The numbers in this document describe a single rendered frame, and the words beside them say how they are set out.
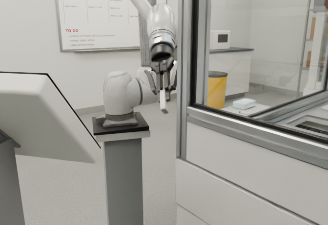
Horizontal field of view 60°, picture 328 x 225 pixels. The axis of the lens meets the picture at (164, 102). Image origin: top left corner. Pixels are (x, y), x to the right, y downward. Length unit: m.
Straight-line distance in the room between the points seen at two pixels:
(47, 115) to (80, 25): 3.71
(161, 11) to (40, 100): 0.61
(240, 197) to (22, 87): 0.50
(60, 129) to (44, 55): 3.55
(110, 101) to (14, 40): 2.75
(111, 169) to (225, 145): 1.02
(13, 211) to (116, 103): 0.81
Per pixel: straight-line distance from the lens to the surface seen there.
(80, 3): 4.30
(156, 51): 0.94
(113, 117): 1.52
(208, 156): 0.70
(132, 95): 1.50
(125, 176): 1.62
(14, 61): 4.12
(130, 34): 4.60
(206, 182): 0.73
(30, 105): 0.60
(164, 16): 1.03
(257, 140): 0.60
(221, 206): 0.73
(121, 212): 1.74
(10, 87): 0.59
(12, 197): 0.84
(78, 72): 4.33
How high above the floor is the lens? 1.28
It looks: 15 degrees down
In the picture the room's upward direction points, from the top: straight up
